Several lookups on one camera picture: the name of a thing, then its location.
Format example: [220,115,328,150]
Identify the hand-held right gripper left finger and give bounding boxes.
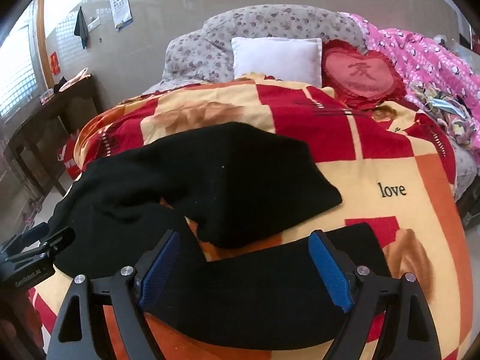
[45,229,184,360]

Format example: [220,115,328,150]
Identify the black pants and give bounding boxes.
[52,122,392,342]

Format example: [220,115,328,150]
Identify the floral cloth bundle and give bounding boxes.
[409,82,479,151]

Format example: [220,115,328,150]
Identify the wall poster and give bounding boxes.
[107,0,134,31]

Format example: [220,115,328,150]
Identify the dark hanging cloth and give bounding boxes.
[74,7,91,49]

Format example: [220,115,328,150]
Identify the pink printed quilt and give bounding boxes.
[339,11,480,121]

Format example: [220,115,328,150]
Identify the red heart cushion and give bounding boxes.
[320,39,407,111]

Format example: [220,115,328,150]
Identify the window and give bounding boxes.
[0,26,38,121]

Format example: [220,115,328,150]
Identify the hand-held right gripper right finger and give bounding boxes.
[307,229,443,360]

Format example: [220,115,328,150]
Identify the dark wooden desk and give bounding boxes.
[7,75,104,211]

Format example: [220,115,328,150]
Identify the pink cloth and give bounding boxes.
[59,67,91,91]

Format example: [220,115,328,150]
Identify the white pillow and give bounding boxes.
[230,37,323,88]

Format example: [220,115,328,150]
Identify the grey floral quilt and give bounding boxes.
[142,4,370,94]

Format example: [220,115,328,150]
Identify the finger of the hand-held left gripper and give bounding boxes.
[13,223,50,246]
[37,227,76,257]

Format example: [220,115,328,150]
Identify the red paper bag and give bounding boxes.
[56,137,83,181]

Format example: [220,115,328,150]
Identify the red and yellow printed blanket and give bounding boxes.
[28,75,473,360]

